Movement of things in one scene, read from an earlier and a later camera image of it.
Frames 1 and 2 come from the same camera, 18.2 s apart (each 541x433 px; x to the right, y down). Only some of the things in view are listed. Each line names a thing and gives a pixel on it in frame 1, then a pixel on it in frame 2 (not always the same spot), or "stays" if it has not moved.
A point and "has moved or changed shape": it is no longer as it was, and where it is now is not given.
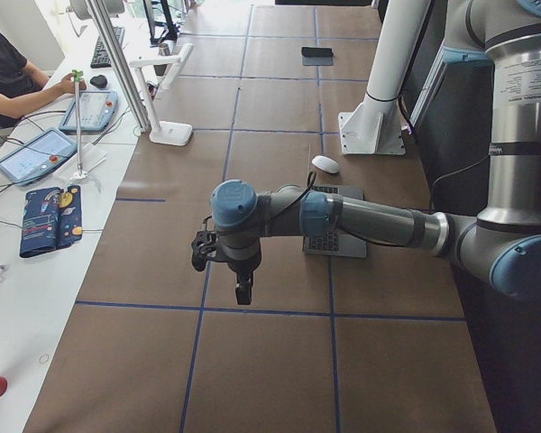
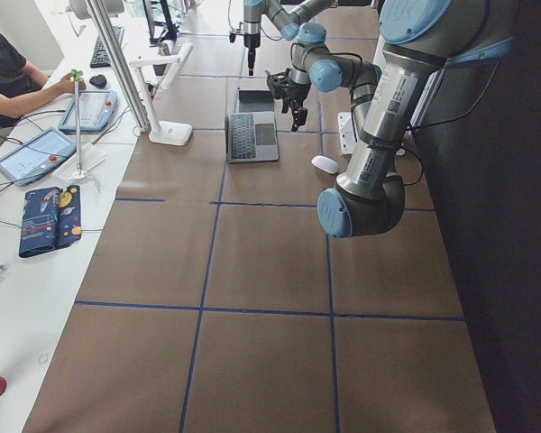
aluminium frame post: (100, 16) stays
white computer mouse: (325, 164) stays
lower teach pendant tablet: (36, 157) stays
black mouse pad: (316, 51) has moved or changed shape
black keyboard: (101, 59) stays
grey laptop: (337, 242) -> (252, 137)
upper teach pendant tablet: (97, 109) stays
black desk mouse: (100, 81) stays
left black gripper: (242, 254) -> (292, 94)
